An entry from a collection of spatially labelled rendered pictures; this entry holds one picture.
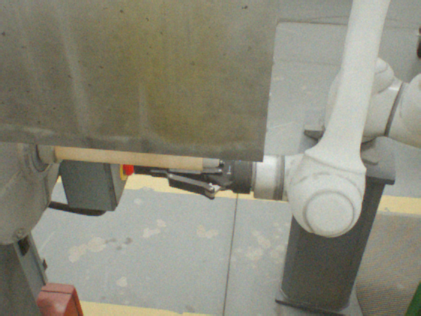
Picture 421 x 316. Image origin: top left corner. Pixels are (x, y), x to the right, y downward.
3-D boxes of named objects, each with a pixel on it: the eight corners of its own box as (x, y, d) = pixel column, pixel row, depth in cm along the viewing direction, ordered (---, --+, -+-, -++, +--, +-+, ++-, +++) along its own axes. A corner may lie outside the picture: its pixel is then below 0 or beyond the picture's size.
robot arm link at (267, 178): (280, 178, 105) (251, 176, 105) (283, 145, 99) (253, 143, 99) (279, 211, 98) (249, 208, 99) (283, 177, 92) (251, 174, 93)
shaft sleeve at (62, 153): (65, 154, 64) (55, 162, 61) (65, 130, 64) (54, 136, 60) (204, 165, 63) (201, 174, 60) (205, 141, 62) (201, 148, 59)
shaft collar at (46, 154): (53, 156, 66) (37, 168, 61) (51, 123, 64) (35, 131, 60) (68, 158, 65) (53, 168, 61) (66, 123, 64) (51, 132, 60)
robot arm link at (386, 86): (332, 104, 155) (345, 40, 140) (392, 122, 148) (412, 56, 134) (315, 133, 144) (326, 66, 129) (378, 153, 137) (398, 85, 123)
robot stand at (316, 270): (285, 246, 209) (306, 108, 163) (352, 259, 204) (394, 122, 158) (274, 302, 189) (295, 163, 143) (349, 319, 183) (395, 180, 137)
